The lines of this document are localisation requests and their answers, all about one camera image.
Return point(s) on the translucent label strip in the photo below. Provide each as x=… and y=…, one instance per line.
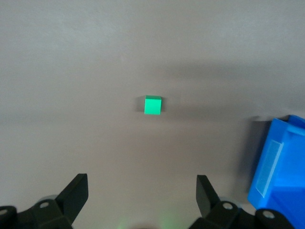
x=269, y=169

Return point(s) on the green cube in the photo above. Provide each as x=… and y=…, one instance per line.
x=152, y=106

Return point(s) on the blue plastic bin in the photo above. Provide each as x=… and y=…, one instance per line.
x=288, y=171

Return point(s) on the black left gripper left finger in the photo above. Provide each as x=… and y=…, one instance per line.
x=71, y=195

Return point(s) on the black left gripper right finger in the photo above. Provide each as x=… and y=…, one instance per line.
x=206, y=198

